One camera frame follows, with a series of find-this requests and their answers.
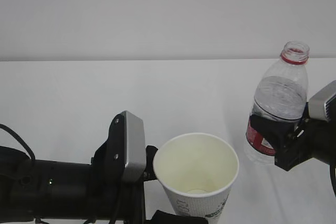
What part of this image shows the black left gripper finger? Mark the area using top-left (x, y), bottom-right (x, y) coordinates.
top-left (146, 145), bottom-right (158, 174)
top-left (150, 210), bottom-right (208, 224)

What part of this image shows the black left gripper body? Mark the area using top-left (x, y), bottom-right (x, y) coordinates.
top-left (90, 140), bottom-right (159, 224)

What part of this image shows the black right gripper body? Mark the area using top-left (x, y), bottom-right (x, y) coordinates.
top-left (275, 102), bottom-right (335, 171)

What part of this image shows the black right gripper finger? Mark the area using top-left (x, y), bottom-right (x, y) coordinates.
top-left (248, 114), bottom-right (302, 153)

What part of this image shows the clear plastic water bottle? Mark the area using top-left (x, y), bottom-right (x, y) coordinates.
top-left (244, 41), bottom-right (310, 165)

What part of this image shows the white paper cup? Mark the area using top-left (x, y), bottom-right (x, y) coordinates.
top-left (153, 133), bottom-right (239, 223)

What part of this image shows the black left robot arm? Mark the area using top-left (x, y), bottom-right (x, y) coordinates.
top-left (1, 144), bottom-right (157, 223)

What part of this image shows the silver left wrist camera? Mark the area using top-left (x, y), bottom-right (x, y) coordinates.
top-left (104, 110), bottom-right (146, 183)

